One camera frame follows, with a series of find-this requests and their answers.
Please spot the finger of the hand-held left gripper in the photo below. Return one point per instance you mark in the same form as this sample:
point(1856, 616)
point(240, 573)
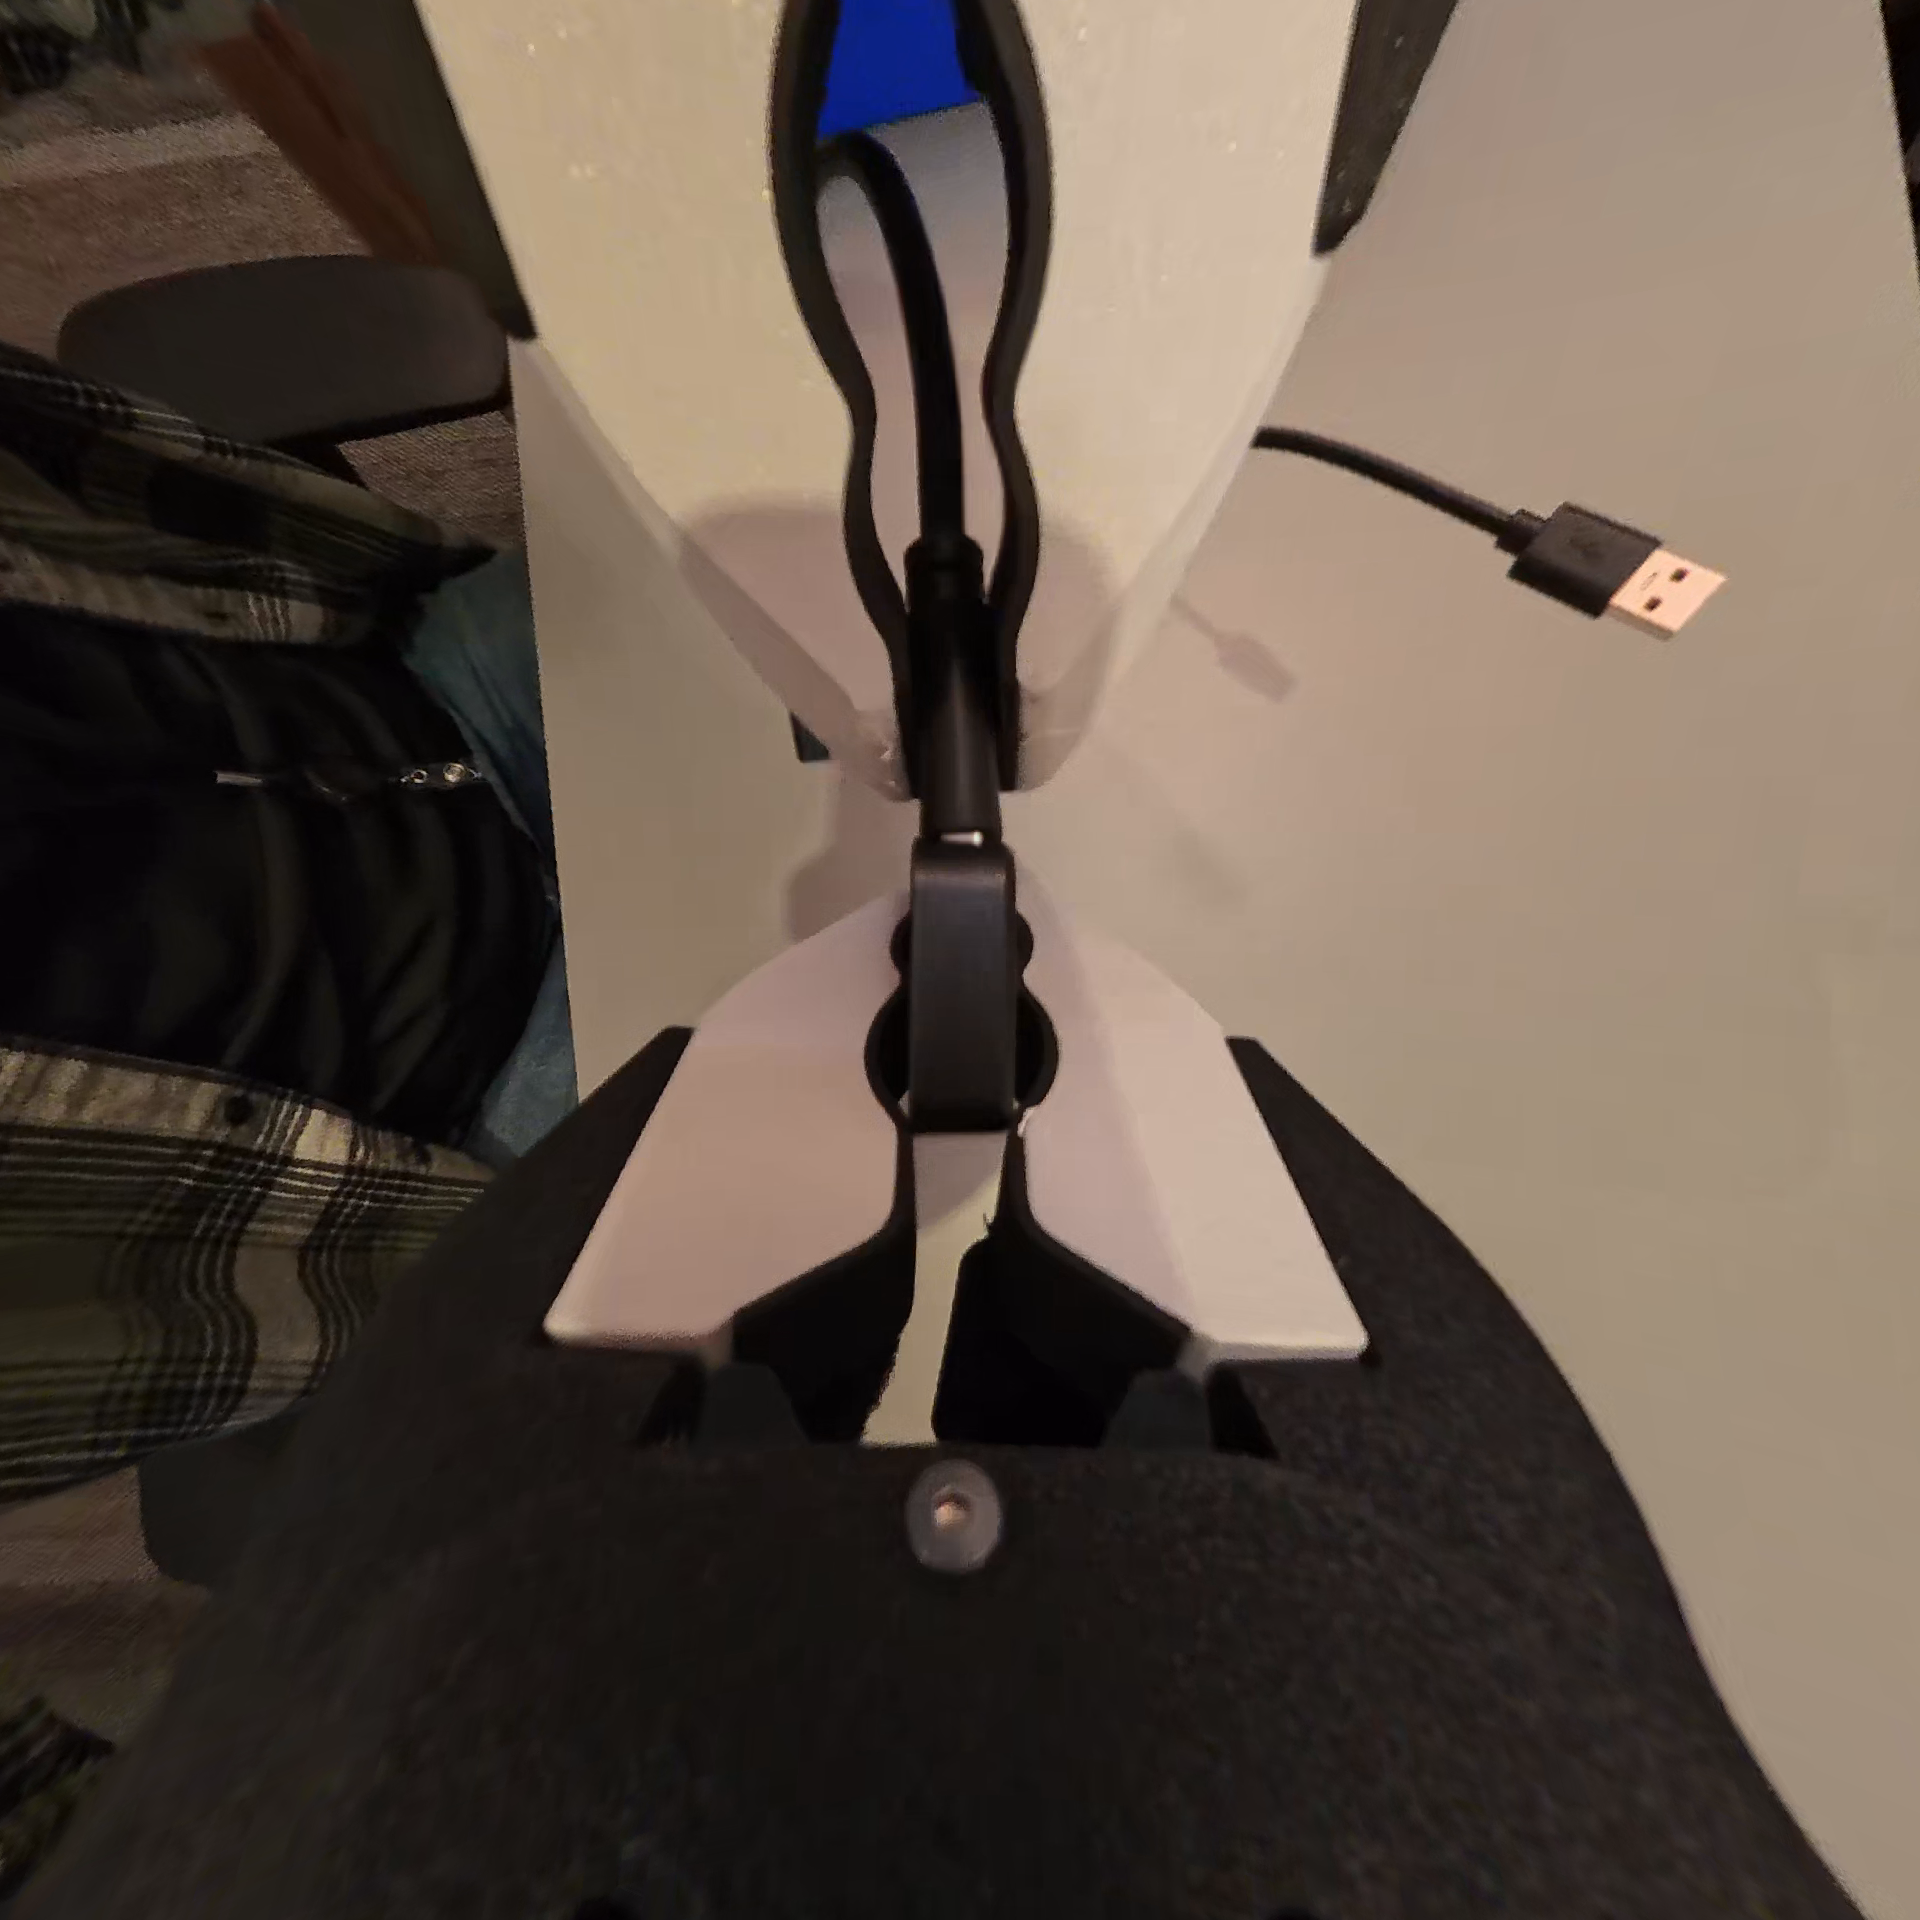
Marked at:
point(645, 301)
point(1171, 301)

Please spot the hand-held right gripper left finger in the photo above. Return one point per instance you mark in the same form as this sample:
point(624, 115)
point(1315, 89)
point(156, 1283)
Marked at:
point(721, 1184)

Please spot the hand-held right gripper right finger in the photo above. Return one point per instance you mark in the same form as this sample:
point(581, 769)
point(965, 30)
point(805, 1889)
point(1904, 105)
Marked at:
point(1201, 1184)

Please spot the black USB adapter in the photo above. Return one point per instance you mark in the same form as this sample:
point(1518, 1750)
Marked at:
point(961, 991)

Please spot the blue plastic bin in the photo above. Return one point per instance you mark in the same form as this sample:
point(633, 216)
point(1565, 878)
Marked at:
point(901, 59)

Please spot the person's leg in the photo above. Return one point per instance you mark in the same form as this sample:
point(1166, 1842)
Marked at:
point(504, 902)

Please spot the black chair armrest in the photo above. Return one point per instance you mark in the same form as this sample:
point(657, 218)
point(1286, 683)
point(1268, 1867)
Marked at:
point(285, 353)

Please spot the wooden cabinet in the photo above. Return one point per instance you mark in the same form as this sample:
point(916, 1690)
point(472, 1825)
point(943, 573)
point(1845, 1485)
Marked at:
point(300, 135)

